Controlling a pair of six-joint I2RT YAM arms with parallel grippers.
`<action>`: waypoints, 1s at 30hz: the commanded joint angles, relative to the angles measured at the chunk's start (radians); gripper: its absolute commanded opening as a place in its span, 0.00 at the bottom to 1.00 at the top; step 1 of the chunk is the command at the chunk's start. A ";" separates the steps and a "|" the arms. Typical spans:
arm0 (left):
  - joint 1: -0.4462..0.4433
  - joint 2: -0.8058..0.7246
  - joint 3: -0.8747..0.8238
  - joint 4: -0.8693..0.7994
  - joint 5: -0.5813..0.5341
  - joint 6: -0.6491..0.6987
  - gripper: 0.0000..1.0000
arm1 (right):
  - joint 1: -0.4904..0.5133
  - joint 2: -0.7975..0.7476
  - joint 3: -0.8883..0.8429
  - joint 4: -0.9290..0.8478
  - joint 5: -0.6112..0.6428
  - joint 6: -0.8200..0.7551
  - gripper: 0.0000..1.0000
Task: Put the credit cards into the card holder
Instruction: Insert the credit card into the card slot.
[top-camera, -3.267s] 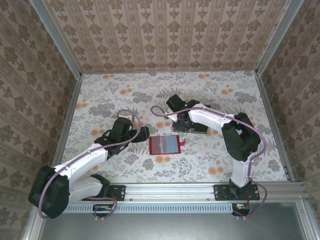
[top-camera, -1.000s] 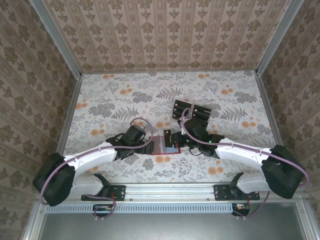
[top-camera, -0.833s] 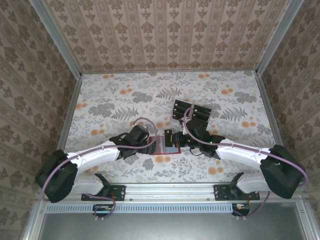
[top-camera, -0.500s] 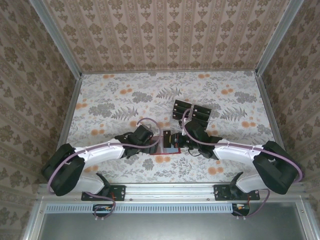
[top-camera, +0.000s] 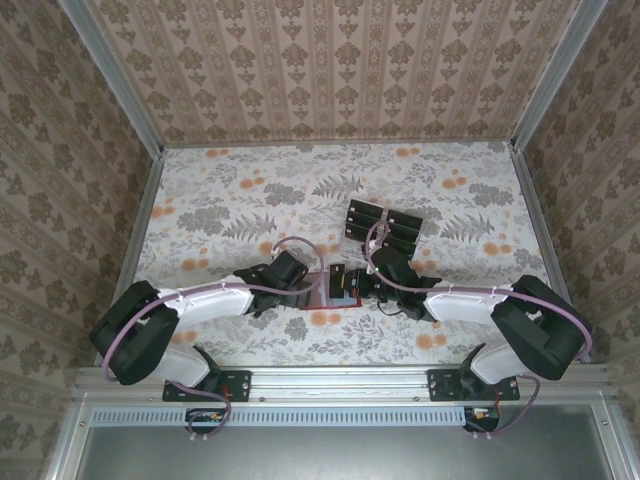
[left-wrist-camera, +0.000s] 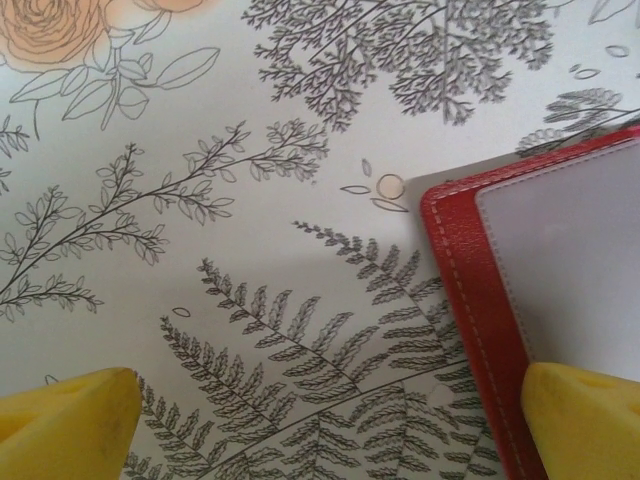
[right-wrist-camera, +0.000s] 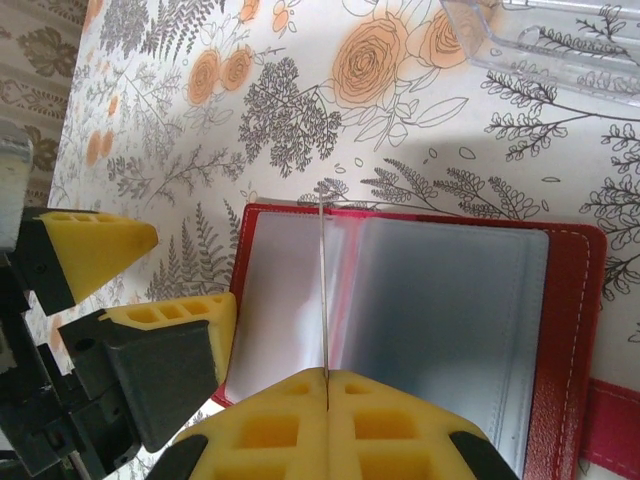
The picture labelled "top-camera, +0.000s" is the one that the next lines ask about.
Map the red leather card holder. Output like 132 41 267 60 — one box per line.
298 271 364 312

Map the clear acrylic card stand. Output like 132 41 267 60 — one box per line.
341 197 427 262

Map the wide aluminium extrusion beam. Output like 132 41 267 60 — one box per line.
72 363 621 404

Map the floral printed tablecloth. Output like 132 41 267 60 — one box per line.
132 141 576 369

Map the small wiring connector board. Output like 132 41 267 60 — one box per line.
185 407 229 435
463 405 503 434

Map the grey metal panel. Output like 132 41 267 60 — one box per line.
74 405 616 480

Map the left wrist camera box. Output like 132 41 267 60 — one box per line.
269 249 310 292

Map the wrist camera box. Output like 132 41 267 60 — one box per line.
269 249 310 292
372 247 414 286

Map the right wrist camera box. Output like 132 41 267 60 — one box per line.
372 247 414 286

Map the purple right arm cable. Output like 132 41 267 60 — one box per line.
364 223 593 442

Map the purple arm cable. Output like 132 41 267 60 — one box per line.
101 234 327 443
364 223 593 442

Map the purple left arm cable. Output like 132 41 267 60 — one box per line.
101 234 327 443

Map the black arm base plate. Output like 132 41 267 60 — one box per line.
162 368 252 404
427 367 521 404

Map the white slotted cable duct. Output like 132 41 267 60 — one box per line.
91 403 471 427

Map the aluminium table edge rail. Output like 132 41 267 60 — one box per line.
508 144 592 364
162 140 516 150
92 147 166 371

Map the aluminium lower frame bar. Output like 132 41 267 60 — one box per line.
42 394 94 480
589 399 634 480

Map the aluminium frame post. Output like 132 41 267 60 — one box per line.
62 0 166 157
510 0 610 151

